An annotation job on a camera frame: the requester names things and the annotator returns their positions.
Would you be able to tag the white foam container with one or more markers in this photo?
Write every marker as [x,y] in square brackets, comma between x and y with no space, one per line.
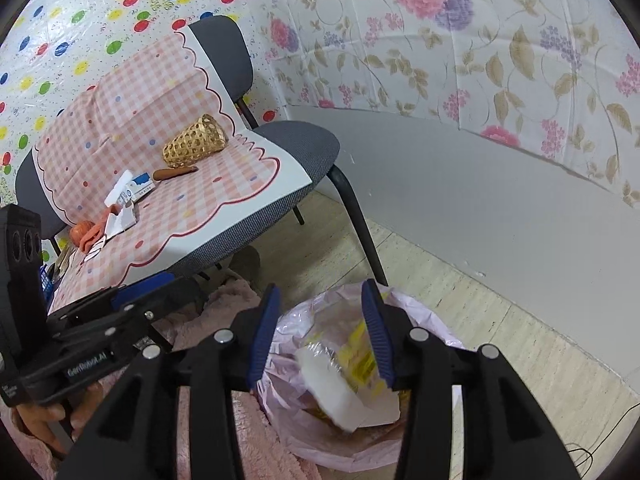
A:
[330,390]

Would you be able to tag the white paper bag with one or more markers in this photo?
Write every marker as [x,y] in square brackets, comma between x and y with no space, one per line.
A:
[120,222]

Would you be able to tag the person's left hand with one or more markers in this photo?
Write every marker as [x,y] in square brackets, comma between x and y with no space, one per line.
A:
[42,417]

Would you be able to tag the blue plastic basket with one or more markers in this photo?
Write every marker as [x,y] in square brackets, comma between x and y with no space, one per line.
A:
[48,282]

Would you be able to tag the brown wooden stick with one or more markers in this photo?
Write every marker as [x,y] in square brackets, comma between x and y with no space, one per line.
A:
[172,173]

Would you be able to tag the white and blue packet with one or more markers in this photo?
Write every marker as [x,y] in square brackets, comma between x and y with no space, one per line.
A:
[137,187]

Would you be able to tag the floral print plastic sheet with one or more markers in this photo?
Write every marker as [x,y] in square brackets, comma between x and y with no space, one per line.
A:
[450,35]

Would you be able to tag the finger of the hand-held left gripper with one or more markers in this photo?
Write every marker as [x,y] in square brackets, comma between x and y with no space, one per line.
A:
[170,302]
[142,287]

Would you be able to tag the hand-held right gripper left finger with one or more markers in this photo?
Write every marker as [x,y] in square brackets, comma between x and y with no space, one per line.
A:
[262,340]

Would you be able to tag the pink trash bag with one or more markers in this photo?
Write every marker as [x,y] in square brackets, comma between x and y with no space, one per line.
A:
[300,440]

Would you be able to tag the pink fluffy rug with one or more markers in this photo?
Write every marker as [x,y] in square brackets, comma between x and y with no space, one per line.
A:
[230,295]

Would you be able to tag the grey padded chair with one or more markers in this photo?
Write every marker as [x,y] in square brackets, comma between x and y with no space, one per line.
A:
[220,50]

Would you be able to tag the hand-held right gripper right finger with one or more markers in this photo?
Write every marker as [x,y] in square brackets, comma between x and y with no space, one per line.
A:
[377,335]

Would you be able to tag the balloon print plastic sheet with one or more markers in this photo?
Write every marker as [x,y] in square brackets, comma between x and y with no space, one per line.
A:
[100,10]

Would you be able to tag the woven bamboo basket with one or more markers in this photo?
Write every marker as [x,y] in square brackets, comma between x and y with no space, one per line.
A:
[195,142]

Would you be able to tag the yellow stick packet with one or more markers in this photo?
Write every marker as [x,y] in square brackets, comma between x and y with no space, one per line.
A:
[357,360]

